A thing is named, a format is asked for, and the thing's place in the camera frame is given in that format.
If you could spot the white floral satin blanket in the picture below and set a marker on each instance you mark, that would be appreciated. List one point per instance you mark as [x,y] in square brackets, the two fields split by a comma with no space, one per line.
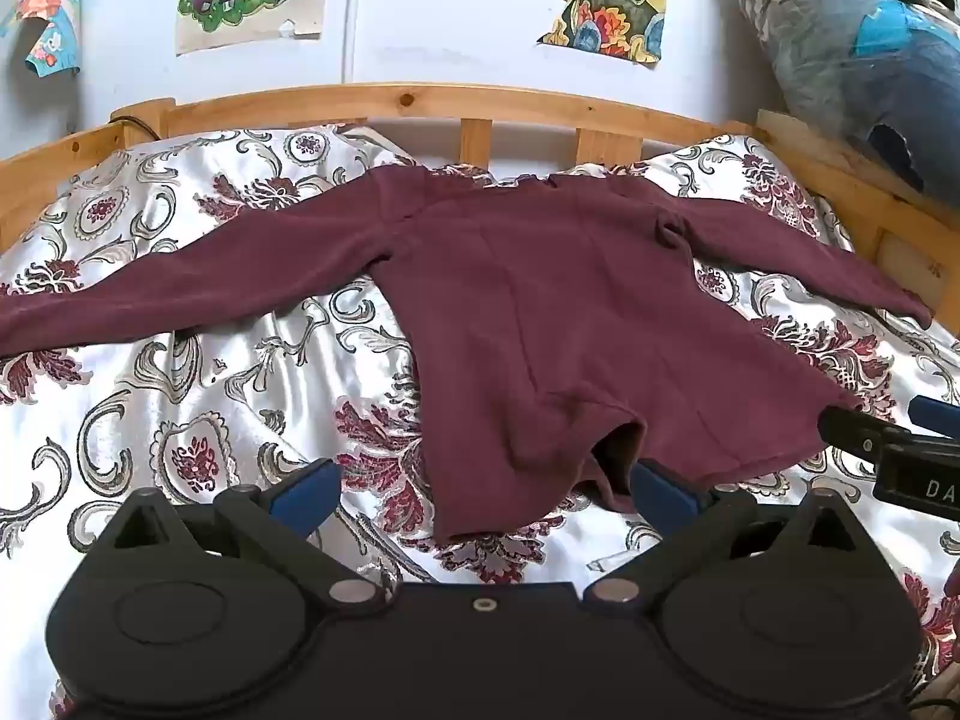
[225,390]

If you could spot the white wall pipe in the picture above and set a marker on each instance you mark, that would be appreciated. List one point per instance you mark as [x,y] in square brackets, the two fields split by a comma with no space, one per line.
[352,15]

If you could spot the wooden bed frame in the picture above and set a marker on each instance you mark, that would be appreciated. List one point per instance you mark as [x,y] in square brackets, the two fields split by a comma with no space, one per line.
[420,101]

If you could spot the blue cartoon wall poster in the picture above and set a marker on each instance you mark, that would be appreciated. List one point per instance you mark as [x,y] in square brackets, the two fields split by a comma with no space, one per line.
[49,0]

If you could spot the plastic-wrapped bedding bundle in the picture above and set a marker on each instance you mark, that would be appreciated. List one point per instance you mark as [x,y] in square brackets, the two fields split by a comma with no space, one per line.
[862,60]

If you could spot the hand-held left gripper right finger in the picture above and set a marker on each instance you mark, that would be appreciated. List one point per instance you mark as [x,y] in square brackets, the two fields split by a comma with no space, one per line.
[660,493]

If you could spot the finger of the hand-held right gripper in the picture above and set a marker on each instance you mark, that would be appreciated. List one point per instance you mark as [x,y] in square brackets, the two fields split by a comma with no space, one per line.
[855,431]
[937,416]

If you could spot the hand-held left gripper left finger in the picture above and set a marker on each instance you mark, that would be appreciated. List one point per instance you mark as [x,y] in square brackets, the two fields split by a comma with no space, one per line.
[309,493]

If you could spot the maroon long-sleeve sweater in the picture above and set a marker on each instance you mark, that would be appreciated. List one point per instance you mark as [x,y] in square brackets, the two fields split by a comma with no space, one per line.
[540,315]

